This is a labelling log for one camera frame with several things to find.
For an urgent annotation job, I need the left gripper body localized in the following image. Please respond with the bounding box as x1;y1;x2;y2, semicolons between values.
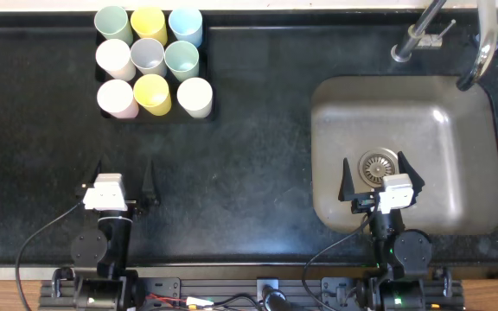
123;199;147;216

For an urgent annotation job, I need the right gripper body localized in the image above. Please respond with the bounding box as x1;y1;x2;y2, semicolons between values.
350;192;382;215

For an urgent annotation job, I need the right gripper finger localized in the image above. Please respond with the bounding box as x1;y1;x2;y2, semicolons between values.
338;157;359;203
397;150;426;194

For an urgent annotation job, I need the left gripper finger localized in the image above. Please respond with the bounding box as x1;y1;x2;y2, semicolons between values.
75;160;103;198
140;158;162;208

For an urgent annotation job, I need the pink cup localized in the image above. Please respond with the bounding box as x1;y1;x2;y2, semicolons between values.
96;79;140;120

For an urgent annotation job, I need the yellow cup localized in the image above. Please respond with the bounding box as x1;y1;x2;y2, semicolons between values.
130;5;169;46
132;73;173;117

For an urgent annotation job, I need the white cup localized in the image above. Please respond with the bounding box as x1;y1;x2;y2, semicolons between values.
176;77;214;119
94;38;137;83

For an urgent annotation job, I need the steel sink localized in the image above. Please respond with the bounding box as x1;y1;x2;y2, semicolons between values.
310;75;498;237

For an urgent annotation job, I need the black tray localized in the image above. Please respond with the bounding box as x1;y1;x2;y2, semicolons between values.
94;8;216;125

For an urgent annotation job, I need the grey cup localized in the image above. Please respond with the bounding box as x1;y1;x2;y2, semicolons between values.
130;37;168;79

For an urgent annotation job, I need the green cup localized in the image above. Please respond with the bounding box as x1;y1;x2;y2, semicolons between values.
163;40;201;83
93;4;134;46

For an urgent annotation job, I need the steel tap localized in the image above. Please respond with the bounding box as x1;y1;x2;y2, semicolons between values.
390;0;498;92

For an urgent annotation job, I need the blue cup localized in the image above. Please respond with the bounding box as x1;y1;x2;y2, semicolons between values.
168;6;204;48

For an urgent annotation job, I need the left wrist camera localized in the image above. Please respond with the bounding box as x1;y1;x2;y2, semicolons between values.
82;173;129;213

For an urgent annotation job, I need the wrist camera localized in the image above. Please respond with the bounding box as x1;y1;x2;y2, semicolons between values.
82;173;129;213
377;173;415;215

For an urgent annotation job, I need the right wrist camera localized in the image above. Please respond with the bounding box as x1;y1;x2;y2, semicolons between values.
377;173;415;215

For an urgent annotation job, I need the mounting rail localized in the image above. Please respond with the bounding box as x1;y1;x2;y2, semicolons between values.
39;266;466;311

